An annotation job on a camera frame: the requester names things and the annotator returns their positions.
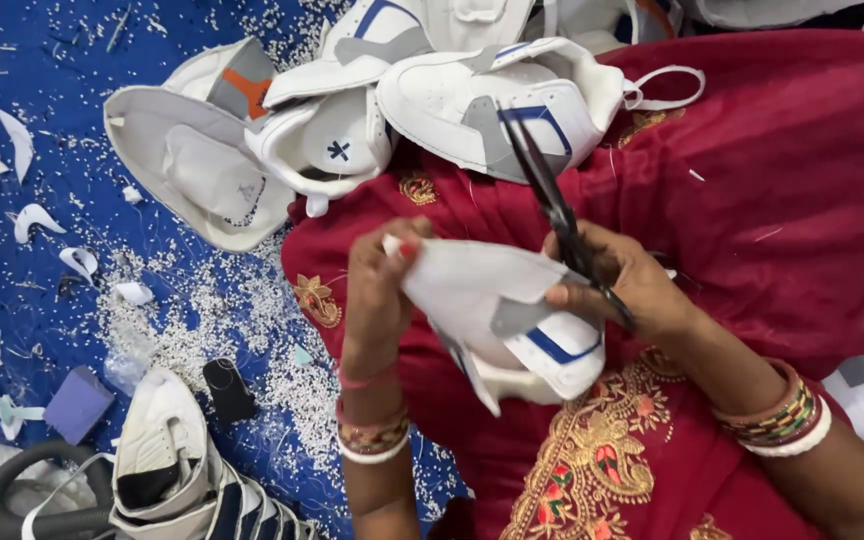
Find person's right hand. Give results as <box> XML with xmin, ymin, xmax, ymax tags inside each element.
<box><xmin>542</xmin><ymin>221</ymin><xmax>697</xmax><ymax>348</ymax></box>

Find person's left hand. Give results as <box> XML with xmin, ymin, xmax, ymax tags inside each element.
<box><xmin>341</xmin><ymin>216</ymin><xmax>435</xmax><ymax>369</ymax></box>

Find black scissors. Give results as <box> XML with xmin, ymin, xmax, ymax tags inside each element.
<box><xmin>495</xmin><ymin>103</ymin><xmax>637</xmax><ymax>332</ymax></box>

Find pink wrist thread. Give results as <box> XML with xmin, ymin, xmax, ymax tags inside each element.
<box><xmin>336</xmin><ymin>362</ymin><xmax>401</xmax><ymax>392</ymax></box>

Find red embroidered sari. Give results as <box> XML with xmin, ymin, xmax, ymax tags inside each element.
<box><xmin>280</xmin><ymin>28</ymin><xmax>864</xmax><ymax>540</ymax></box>

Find red and white bangles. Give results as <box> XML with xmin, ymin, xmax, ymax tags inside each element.
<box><xmin>333</xmin><ymin>396</ymin><xmax>411</xmax><ymax>466</ymax></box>

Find white shoe upper black cross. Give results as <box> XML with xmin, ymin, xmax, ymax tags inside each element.
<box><xmin>243</xmin><ymin>82</ymin><xmax>401</xmax><ymax>219</ymax></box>

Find scatter of white beads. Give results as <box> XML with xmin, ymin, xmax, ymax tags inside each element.
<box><xmin>64</xmin><ymin>0</ymin><xmax>471</xmax><ymax>526</ymax></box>

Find black shoe piece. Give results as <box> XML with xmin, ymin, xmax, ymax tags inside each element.
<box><xmin>201</xmin><ymin>357</ymin><xmax>260</xmax><ymax>426</ymax></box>

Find multicolour and white bangles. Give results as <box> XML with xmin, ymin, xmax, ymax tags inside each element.
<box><xmin>709</xmin><ymin>358</ymin><xmax>834</xmax><ymax>459</ymax></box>

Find white shoe upper orange patch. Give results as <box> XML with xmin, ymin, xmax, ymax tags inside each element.
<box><xmin>103</xmin><ymin>36</ymin><xmax>298</xmax><ymax>254</ymax></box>

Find white shoe upper with loop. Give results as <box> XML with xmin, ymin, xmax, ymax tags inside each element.
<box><xmin>396</xmin><ymin>36</ymin><xmax>707</xmax><ymax>186</ymax></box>

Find white shoe upper blue outline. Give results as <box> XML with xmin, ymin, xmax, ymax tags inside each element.
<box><xmin>261</xmin><ymin>0</ymin><xmax>435</xmax><ymax>111</ymax></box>

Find clear plastic scrap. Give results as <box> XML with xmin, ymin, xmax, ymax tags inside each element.
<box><xmin>102</xmin><ymin>330</ymin><xmax>154</xmax><ymax>395</ymax></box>

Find stack of white navy uppers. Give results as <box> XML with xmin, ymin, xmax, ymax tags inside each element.
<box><xmin>108</xmin><ymin>366</ymin><xmax>317</xmax><ymax>540</ymax></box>

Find pile of white shoe uppers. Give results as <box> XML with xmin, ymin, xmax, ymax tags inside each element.
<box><xmin>417</xmin><ymin>0</ymin><xmax>864</xmax><ymax>55</ymax></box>

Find purple foam block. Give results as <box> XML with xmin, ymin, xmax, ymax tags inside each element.
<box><xmin>42</xmin><ymin>365</ymin><xmax>116</xmax><ymax>446</ymax></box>

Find scattered white material scraps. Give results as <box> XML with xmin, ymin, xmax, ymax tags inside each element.
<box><xmin>0</xmin><ymin>0</ymin><xmax>172</xmax><ymax>444</ymax></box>

